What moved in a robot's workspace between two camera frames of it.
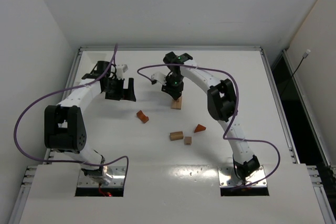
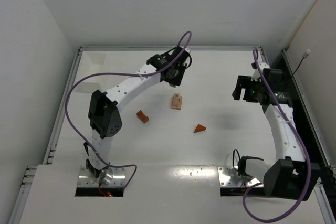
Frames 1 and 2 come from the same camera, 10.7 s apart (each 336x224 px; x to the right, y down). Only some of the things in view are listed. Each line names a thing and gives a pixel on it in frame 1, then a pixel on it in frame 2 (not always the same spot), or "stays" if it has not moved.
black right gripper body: [172, 89] → [245, 87]
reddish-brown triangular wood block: [199, 128] stays
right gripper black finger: [177, 95] → [237, 93]
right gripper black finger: [174, 95] → [243, 82]
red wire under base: [106, 194] stays
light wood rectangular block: [179, 103] stays
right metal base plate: [228, 178] stays
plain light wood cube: [188, 140] → [175, 102]
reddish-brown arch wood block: [141, 116] stays
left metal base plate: [118, 180] stays
